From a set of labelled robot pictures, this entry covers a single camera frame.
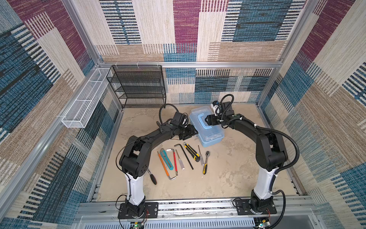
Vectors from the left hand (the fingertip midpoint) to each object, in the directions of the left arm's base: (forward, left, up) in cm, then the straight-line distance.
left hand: (197, 132), depth 91 cm
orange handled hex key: (-17, +21, -11) cm, 29 cm away
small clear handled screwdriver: (-14, +11, -10) cm, 21 cm away
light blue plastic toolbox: (0, -6, -1) cm, 6 cm away
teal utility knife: (-12, +20, -11) cm, 26 cm away
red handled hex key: (-16, +13, -11) cm, 24 cm away
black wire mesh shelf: (+39, +42, +6) cm, 57 cm away
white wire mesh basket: (-5, +60, +22) cm, 64 cm away
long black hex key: (-11, +7, -10) cm, 17 cm away
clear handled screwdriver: (-13, -3, -11) cm, 17 cm away
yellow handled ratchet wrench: (-20, -4, -9) cm, 23 cm away
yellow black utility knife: (-9, +3, -9) cm, 14 cm away
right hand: (+10, -10, 0) cm, 14 cm away
